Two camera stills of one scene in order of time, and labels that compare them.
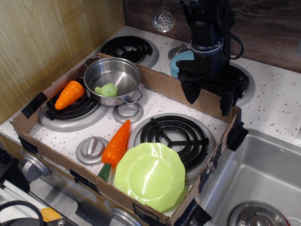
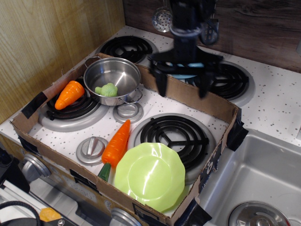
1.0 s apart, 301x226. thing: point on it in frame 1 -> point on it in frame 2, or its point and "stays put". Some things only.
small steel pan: (121, 72) stays put
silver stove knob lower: (89, 150) stays put
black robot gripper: (213, 71) -> (186, 57)
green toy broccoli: (109, 89) stays put
